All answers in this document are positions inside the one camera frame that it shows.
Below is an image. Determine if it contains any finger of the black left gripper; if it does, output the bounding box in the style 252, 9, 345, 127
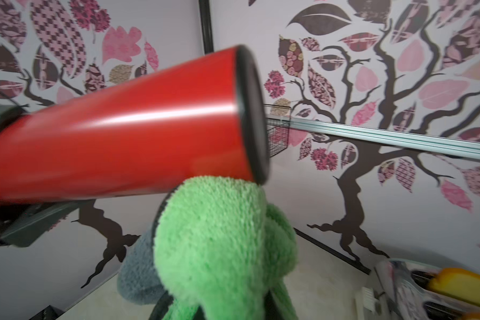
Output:
0, 201, 90, 247

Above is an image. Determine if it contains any green and grey cloth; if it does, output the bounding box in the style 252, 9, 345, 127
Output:
117, 176, 297, 319

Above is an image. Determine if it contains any red thermos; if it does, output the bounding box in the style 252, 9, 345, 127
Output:
0, 45, 270, 205

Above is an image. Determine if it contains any mint green toaster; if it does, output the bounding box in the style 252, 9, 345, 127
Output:
355, 259, 480, 319

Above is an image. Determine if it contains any yellow bread slice back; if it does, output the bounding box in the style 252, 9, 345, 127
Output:
427, 268, 480, 307

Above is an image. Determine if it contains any black wire basket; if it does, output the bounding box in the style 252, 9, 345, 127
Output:
264, 104, 291, 157

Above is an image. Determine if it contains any aluminium rail back wall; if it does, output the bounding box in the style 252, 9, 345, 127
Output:
267, 115, 480, 161

